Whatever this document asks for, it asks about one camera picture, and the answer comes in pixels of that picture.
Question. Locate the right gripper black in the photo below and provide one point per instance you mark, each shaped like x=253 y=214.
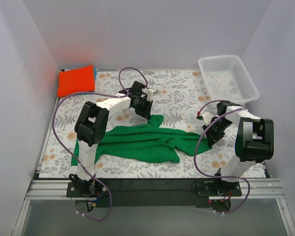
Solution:
x=214 y=132

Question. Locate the folded orange t shirt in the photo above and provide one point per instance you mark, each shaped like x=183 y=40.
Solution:
x=76 y=80

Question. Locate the green t shirt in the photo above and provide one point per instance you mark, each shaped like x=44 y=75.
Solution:
x=147 y=142

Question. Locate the folded blue t shirt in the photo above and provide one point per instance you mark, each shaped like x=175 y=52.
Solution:
x=94 y=73

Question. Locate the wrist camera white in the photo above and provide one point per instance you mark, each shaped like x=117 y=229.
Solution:
x=205 y=117
x=149 y=93

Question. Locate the aluminium rail frame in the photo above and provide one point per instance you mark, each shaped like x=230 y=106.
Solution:
x=261 y=210

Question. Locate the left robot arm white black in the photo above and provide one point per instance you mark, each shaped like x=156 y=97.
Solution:
x=92 y=123

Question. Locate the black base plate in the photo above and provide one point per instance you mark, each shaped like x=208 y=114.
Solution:
x=145 y=192

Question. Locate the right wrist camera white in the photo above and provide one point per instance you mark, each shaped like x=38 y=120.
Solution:
x=205 y=117

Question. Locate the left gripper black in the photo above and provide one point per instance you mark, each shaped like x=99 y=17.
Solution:
x=142 y=107

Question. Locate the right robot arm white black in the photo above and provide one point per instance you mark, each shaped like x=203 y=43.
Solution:
x=254 y=140

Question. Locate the floral patterned table mat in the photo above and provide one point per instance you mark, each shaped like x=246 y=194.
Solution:
x=180 y=95

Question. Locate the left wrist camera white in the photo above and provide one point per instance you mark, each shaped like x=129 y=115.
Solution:
x=149 y=93

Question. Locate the white plastic basket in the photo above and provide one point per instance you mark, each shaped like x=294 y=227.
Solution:
x=227 y=78

